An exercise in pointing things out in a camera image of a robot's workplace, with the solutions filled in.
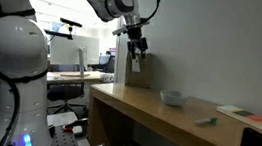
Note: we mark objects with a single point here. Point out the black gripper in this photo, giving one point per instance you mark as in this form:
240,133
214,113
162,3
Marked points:
137,37

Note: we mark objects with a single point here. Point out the white marker with green cap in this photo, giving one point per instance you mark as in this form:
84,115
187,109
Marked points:
205,121

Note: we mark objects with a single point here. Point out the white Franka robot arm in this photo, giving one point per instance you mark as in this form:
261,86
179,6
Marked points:
20,46

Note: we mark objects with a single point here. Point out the white bowl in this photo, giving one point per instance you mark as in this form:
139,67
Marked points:
173,97

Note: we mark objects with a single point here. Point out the white paper tag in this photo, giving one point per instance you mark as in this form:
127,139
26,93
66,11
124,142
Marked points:
136,65

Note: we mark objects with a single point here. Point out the brown paper bag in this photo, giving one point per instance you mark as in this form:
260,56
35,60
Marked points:
144,74

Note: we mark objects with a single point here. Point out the seated person in blue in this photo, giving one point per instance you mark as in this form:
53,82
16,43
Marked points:
105,60

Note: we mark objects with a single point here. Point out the white-backed computer monitor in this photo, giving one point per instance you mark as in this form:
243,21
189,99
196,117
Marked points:
73,51

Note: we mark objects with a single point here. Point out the light wooden office desk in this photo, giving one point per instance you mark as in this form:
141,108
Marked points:
70,77

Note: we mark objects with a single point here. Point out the dark swivel chair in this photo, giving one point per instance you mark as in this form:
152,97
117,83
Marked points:
66,95

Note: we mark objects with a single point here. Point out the white book with orange-black cover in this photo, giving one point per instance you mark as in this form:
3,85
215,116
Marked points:
246,116

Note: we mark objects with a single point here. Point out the light grey wrist camera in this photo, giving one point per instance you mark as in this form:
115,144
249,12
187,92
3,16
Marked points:
119,31

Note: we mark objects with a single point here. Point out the black stereo camera on mount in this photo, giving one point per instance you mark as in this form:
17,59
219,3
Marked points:
71,22

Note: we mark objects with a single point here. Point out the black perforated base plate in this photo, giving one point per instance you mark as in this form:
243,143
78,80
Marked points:
65,144

